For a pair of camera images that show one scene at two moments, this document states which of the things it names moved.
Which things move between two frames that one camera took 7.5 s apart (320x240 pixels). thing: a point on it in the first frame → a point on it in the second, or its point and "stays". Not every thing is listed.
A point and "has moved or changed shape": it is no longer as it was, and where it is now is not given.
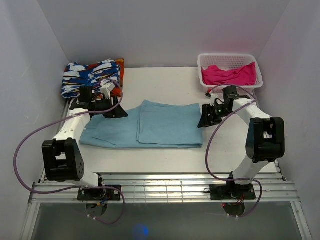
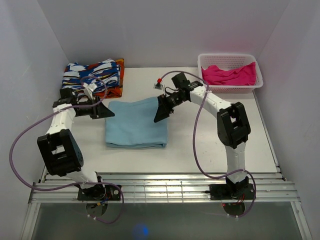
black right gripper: (205, 120) → (163, 109)
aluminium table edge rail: (170, 189) stays
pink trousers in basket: (244, 75) stays
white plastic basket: (218, 70) stays
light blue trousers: (150, 124) has moved or changed shape
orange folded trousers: (117, 92) stays
